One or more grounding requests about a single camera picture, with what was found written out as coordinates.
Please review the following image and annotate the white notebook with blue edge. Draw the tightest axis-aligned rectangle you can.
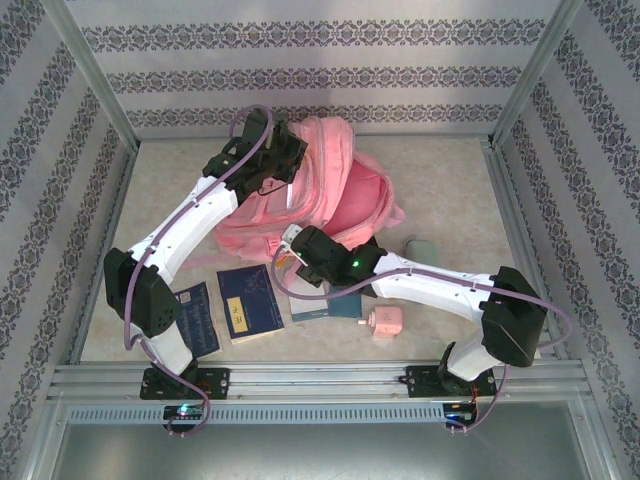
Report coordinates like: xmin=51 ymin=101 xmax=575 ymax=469
xmin=287 ymin=269 xmax=332 ymax=324

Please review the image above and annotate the small dark teal booklet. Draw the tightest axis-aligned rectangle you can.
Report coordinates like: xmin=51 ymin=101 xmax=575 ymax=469
xmin=327 ymin=293 xmax=363 ymax=320

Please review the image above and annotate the navy book with yellow label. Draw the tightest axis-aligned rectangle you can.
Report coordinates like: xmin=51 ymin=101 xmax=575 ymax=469
xmin=216 ymin=264 xmax=286 ymax=346

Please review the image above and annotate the pink school backpack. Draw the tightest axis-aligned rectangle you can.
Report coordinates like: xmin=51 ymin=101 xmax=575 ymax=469
xmin=182 ymin=115 xmax=407 ymax=271

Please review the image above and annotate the pale green pencil case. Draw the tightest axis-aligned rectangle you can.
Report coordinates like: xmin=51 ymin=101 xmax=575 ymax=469
xmin=404 ymin=238 xmax=441 ymax=265

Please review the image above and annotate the navy book with white print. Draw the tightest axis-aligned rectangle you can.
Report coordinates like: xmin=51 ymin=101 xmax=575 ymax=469
xmin=172 ymin=281 xmax=224 ymax=359

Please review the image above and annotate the grey metal panel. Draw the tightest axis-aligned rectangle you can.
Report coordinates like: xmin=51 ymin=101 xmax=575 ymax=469
xmin=47 ymin=422 xmax=616 ymax=480

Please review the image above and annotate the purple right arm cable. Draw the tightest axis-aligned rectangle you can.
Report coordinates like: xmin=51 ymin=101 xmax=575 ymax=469
xmin=272 ymin=244 xmax=574 ymax=435

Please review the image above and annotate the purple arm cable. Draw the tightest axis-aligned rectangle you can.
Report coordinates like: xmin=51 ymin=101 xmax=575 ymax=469
xmin=123 ymin=104 xmax=275 ymax=439
xmin=272 ymin=244 xmax=574 ymax=435

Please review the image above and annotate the aluminium mounting rail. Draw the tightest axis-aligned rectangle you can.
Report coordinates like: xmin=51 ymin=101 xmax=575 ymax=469
xmin=47 ymin=360 xmax=587 ymax=402

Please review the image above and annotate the slotted grey cable duct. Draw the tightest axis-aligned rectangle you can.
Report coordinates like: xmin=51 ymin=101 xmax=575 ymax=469
xmin=67 ymin=402 xmax=446 ymax=425

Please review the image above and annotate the aluminium back rail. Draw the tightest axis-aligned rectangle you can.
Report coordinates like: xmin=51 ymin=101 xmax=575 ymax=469
xmin=137 ymin=131 xmax=496 ymax=144

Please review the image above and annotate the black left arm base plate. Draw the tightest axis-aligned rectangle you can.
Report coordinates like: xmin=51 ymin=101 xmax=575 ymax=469
xmin=139 ymin=367 xmax=231 ymax=401

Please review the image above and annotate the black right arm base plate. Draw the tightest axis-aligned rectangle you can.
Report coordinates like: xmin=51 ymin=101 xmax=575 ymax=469
xmin=405 ymin=363 xmax=499 ymax=400

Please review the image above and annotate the aluminium side rail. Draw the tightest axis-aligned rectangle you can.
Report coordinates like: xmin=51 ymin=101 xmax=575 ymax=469
xmin=67 ymin=142 xmax=139 ymax=365
xmin=479 ymin=138 xmax=586 ymax=364

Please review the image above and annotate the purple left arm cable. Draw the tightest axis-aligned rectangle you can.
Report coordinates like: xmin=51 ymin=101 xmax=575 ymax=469
xmin=123 ymin=104 xmax=275 ymax=439

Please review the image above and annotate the aluminium frame post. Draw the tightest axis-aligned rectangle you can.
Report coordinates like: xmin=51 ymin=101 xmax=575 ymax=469
xmin=38 ymin=0 xmax=140 ymax=151
xmin=492 ymin=0 xmax=585 ymax=147

